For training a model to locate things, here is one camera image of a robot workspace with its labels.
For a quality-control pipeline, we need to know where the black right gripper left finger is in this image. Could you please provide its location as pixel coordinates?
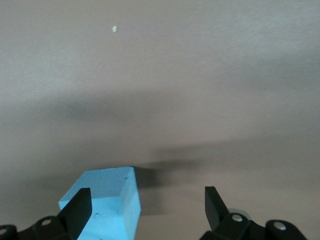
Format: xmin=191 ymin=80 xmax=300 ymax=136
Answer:
xmin=0 ymin=187 xmax=94 ymax=240

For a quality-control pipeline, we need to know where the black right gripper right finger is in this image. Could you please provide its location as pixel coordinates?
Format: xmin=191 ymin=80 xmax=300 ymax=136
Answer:
xmin=201 ymin=186 xmax=306 ymax=240

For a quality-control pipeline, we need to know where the light blue foam block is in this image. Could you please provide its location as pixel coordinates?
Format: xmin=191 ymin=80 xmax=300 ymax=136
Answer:
xmin=57 ymin=166 xmax=141 ymax=240

